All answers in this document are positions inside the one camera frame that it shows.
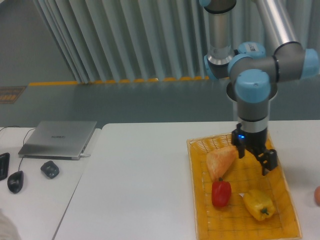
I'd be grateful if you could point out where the red bell pepper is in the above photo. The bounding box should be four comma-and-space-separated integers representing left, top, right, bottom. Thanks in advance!
211, 177, 232, 208

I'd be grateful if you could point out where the black power adapter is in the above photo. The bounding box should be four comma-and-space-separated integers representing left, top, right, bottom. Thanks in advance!
40, 160, 60, 179

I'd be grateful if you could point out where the black keyboard edge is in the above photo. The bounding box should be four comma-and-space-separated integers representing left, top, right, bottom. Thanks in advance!
0, 152, 10, 181

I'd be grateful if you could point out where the orange round fruit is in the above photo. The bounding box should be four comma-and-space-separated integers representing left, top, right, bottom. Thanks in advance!
314, 186, 320, 206

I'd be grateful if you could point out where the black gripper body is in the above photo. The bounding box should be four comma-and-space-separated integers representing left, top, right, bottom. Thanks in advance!
231, 123, 268, 159

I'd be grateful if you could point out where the black mouse cable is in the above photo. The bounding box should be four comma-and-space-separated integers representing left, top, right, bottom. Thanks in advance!
0, 125, 37, 173

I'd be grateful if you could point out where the black computer mouse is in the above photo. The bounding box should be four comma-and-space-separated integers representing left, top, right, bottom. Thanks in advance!
7, 170, 24, 194

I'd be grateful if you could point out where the triangular bread slice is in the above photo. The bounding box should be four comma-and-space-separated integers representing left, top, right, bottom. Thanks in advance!
206, 145, 238, 182

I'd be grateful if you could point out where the yellow woven basket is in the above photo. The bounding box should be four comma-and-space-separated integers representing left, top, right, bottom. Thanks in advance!
187, 133, 302, 240

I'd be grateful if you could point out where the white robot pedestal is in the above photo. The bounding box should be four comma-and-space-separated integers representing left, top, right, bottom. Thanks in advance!
226, 82, 278, 121

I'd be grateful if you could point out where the yellow bell pepper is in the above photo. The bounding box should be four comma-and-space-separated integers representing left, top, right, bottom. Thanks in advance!
243, 189, 276, 221

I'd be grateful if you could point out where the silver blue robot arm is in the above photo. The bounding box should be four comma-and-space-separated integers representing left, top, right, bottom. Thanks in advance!
200, 0, 320, 173

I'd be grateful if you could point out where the silver closed laptop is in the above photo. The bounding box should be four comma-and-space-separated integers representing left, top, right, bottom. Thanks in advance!
18, 121, 97, 160

